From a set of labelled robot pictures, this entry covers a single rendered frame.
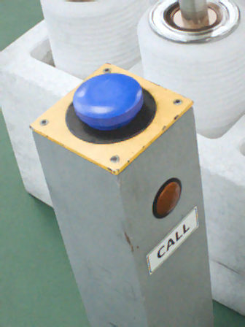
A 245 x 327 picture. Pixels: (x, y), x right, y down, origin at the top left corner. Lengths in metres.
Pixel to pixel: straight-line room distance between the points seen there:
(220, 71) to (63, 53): 0.16
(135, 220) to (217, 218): 0.19
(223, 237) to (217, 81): 0.13
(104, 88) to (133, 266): 0.11
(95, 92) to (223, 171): 0.18
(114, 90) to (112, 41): 0.24
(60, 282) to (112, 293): 0.25
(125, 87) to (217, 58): 0.17
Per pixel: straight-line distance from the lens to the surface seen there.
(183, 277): 0.60
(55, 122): 0.52
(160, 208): 0.53
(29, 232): 0.89
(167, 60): 0.67
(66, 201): 0.55
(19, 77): 0.79
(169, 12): 0.70
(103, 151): 0.49
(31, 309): 0.83
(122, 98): 0.50
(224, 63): 0.67
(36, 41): 0.82
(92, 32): 0.74
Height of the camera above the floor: 0.65
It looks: 44 degrees down
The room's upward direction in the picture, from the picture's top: 11 degrees counter-clockwise
